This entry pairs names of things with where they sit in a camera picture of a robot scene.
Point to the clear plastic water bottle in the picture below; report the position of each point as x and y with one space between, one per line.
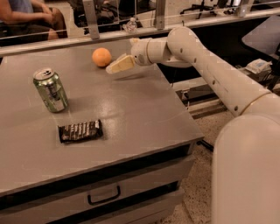
131 26

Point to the grey drawer cabinet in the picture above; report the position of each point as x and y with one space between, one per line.
81 146

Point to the black drawer handle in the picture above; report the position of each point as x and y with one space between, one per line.
103 195

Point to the black snack bar wrapper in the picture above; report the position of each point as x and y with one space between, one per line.
80 132

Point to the seated person in background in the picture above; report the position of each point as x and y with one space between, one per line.
32 21

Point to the orange fruit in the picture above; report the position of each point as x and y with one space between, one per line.
101 57

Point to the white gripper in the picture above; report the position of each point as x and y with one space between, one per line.
140 52

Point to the white tissue packet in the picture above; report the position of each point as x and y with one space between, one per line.
257 66

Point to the black metal stand base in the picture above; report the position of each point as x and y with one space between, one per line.
206 145

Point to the green soda can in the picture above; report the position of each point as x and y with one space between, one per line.
50 89

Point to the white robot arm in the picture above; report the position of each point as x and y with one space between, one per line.
246 155

